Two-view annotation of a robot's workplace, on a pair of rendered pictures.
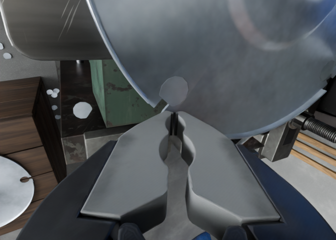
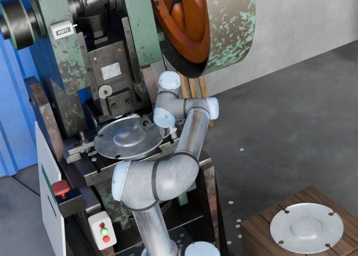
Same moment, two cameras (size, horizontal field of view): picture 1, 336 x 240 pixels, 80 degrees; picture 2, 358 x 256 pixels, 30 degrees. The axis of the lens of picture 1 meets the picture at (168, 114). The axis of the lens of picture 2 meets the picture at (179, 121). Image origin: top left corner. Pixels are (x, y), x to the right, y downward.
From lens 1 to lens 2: 248 cm
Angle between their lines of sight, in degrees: 29
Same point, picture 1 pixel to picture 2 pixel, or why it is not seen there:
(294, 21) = (138, 131)
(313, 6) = (135, 130)
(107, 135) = not seen: hidden behind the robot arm
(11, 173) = (283, 217)
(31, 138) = (254, 219)
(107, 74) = not seen: hidden behind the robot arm
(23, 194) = (300, 208)
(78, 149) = (206, 165)
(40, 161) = (270, 210)
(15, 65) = not seen: outside the picture
